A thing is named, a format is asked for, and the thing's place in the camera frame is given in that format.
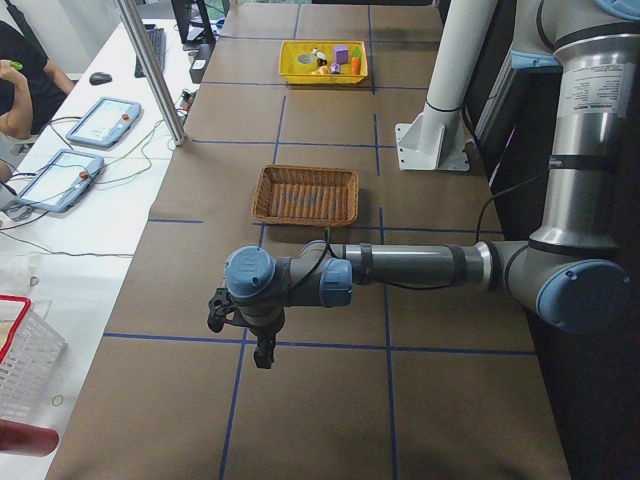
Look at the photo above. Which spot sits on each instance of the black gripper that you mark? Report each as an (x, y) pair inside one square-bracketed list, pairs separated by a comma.
[(263, 333)]

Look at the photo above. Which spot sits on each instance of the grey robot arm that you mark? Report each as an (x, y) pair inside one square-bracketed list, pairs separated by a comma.
[(564, 271)]

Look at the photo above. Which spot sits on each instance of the brown wicker basket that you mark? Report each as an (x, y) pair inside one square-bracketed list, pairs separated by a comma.
[(306, 196)]

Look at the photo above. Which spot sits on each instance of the yellow plastic basket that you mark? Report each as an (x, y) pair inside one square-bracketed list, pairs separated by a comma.
[(296, 63)]

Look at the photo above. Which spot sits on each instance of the white plastic crate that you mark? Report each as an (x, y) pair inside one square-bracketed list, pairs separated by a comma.
[(30, 348)]

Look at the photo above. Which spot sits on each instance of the red cylinder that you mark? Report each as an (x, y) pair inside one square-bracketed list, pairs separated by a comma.
[(27, 440)]

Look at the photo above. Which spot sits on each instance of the near blue teach pendant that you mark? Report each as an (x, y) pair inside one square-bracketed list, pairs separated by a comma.
[(62, 181)]

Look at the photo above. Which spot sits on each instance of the blue teach pendant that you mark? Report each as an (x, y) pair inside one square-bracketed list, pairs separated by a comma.
[(62, 181), (105, 123)]

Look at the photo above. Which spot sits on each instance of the small relay board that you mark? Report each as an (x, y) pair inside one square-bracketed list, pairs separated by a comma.
[(186, 100)]

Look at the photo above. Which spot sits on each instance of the far blue teach pendant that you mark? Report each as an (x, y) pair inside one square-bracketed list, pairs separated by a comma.
[(105, 123)]

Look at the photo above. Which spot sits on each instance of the croissant bread toy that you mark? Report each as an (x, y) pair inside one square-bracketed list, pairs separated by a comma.
[(322, 70)]

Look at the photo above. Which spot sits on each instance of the panda toy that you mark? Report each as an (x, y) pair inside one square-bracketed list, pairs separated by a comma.
[(320, 57)]

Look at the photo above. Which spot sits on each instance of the black control box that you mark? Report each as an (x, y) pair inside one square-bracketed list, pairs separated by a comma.
[(199, 61)]

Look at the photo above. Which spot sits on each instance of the purple block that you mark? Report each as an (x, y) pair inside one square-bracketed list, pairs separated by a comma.
[(340, 54)]

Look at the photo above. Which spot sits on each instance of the orange carrot toy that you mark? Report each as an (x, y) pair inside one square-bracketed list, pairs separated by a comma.
[(356, 62)]

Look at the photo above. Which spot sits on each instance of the black computer mouse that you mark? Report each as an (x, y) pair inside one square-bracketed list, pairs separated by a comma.
[(99, 78)]

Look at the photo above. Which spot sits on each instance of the black monitor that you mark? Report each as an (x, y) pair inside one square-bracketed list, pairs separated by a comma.
[(193, 23)]

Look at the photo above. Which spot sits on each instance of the black keyboard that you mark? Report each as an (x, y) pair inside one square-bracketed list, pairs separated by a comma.
[(157, 41)]

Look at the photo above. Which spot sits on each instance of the person in black shirt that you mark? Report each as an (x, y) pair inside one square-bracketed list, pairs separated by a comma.
[(33, 87)]

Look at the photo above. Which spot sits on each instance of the white mounting pole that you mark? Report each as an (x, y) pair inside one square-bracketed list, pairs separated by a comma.
[(463, 36)]

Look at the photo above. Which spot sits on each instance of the aluminium frame post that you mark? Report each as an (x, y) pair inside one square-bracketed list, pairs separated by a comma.
[(136, 32)]

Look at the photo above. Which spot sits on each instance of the white pole base plate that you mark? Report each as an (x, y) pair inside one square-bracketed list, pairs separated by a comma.
[(434, 140)]

